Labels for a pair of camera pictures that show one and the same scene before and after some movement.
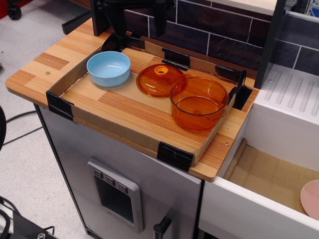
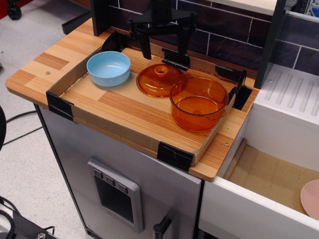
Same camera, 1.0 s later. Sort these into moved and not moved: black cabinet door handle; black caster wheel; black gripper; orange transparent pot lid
Moved: black gripper
Not moved: black cabinet door handle; black caster wheel; orange transparent pot lid
